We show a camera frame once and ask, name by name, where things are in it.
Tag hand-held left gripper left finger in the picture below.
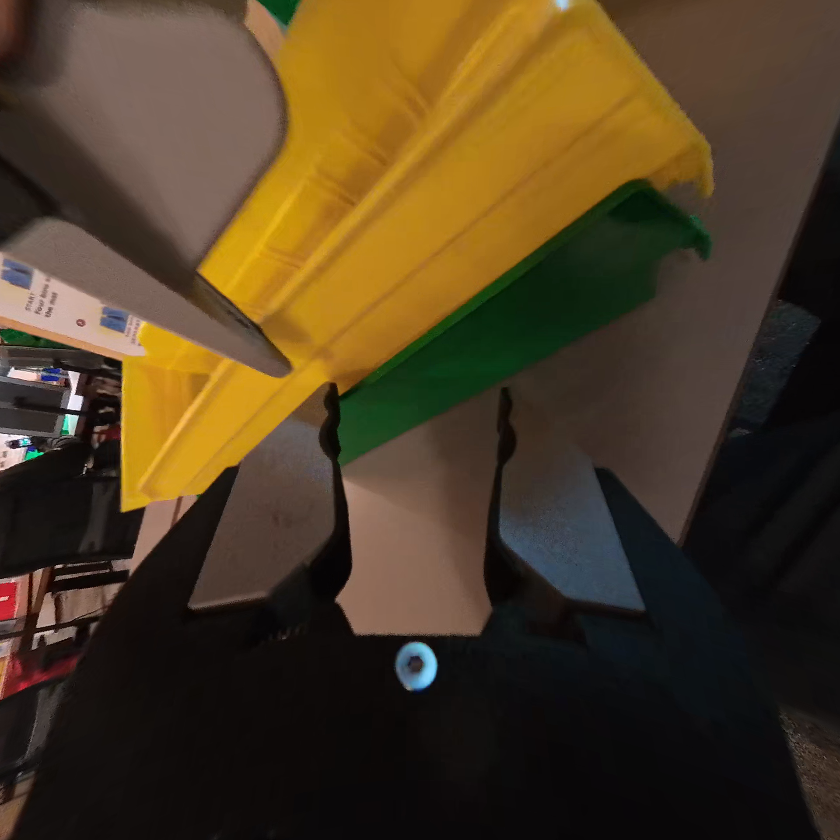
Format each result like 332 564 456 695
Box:
189 384 353 624

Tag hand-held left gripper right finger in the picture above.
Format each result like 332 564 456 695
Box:
486 387 647 613

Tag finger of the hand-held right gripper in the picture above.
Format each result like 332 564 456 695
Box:
0 218 294 379
0 0 288 271

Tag green plastic bin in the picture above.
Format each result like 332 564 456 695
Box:
338 180 713 467

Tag yellow plastic bin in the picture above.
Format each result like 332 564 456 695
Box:
121 0 715 513

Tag printed instruction sheet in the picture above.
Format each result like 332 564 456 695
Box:
0 256 148 358

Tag person's leg in dark trousers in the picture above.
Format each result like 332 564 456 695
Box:
682 407 840 716

